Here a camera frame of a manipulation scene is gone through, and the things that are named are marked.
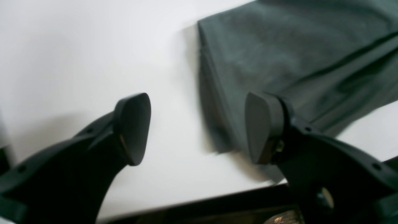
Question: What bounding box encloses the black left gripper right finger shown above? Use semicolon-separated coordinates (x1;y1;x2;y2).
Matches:
245;92;398;224

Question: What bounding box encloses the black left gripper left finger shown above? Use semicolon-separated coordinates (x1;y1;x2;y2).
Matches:
1;93;151;224

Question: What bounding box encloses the dark green T-shirt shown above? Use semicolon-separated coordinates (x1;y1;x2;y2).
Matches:
197;0;397;182

